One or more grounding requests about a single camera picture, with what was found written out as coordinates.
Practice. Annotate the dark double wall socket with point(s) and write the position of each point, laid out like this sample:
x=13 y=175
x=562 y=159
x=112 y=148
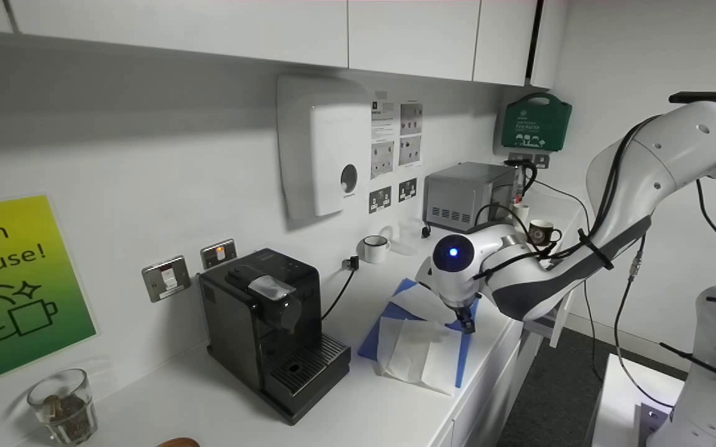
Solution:
x=409 y=189
x=378 y=200

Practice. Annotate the grey metal microwave oven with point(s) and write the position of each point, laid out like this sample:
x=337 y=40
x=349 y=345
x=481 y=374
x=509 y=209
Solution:
x=461 y=200

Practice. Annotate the white base cabinet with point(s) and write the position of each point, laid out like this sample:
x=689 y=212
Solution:
x=490 y=387

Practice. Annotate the black wall plug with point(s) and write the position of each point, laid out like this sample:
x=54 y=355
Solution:
x=426 y=232

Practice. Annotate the black camera on stand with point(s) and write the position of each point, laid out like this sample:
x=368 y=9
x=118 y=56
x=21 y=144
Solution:
x=699 y=97

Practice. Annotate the small white round cup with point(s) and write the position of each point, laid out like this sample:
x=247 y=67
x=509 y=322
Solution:
x=374 y=251

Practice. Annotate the white paper towel dispenser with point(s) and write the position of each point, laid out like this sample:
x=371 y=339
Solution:
x=325 y=149

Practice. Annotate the brown round object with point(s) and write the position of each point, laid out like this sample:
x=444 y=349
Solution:
x=180 y=443

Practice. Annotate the instruction sheet with one photo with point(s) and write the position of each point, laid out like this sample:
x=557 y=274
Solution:
x=384 y=157

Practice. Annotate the green first aid kit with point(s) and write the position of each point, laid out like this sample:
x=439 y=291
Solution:
x=532 y=122

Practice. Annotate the blue perforated cloth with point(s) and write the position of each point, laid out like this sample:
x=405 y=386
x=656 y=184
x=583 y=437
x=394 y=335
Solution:
x=371 y=344

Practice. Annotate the white open drawer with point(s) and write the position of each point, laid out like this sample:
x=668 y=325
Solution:
x=547 y=332

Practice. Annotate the silver wall socket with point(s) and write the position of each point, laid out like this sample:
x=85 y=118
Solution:
x=220 y=253
x=164 y=278

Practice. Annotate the clear glass cup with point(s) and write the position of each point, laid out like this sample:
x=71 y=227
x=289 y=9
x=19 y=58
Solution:
x=64 y=410

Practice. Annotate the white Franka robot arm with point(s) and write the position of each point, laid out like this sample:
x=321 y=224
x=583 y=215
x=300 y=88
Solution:
x=671 y=149

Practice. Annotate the white wall cabinet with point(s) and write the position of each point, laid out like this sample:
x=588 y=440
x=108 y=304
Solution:
x=209 y=27

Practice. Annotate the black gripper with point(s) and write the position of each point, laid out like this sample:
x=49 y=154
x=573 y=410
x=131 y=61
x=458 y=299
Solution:
x=463 y=312

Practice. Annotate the white paper towel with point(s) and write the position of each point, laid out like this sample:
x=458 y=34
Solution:
x=429 y=308
x=417 y=355

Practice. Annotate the instruction sheet with two photos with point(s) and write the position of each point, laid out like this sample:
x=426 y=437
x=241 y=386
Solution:
x=412 y=149

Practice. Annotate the green yellow poster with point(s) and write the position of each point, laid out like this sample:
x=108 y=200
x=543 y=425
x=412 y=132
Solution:
x=19 y=288

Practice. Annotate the white robot base table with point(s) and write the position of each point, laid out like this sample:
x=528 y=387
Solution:
x=622 y=399

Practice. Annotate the black coffee machine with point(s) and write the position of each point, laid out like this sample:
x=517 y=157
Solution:
x=249 y=332

